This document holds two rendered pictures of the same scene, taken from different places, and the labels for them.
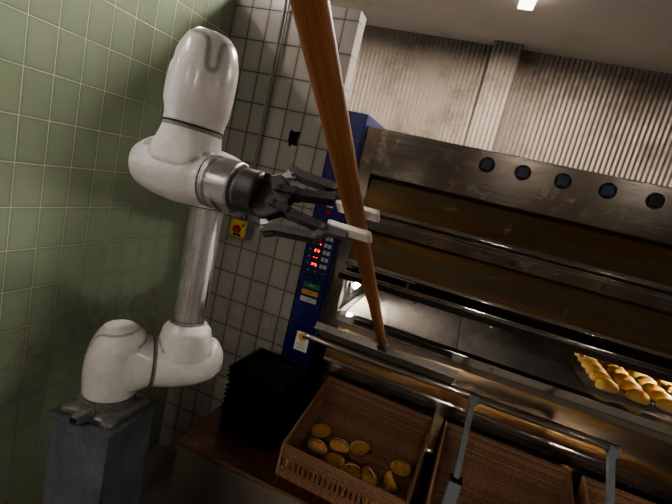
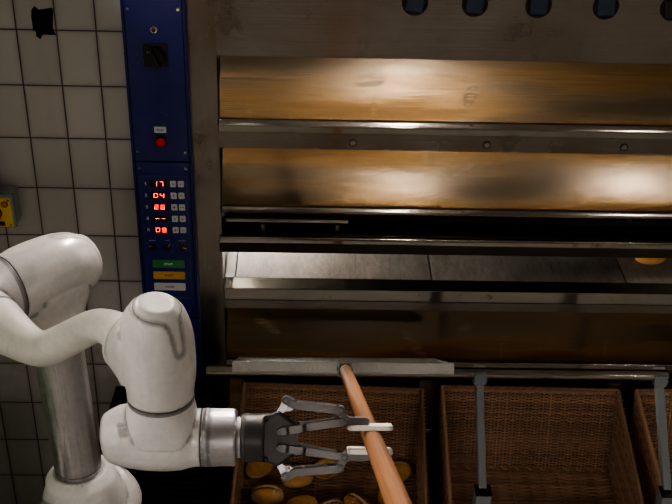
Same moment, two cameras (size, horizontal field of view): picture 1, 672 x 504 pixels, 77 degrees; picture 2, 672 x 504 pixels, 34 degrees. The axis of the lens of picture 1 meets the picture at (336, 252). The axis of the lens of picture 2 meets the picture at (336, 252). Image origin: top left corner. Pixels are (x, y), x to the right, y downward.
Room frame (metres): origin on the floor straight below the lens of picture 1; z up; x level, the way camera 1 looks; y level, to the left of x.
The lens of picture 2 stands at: (-0.57, 0.45, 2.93)
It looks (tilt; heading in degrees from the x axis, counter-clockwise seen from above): 31 degrees down; 342
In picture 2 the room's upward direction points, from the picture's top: 2 degrees clockwise
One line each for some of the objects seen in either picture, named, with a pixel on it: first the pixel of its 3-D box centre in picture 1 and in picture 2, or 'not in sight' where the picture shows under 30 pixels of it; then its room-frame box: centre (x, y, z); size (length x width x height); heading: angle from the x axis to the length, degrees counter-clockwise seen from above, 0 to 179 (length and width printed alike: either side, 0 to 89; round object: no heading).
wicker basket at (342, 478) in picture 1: (359, 444); (330, 471); (1.70, -0.30, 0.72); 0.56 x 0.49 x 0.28; 71
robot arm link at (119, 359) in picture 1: (118, 357); not in sight; (1.17, 0.57, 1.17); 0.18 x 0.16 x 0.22; 120
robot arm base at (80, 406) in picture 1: (103, 400); not in sight; (1.15, 0.58, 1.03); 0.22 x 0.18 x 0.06; 168
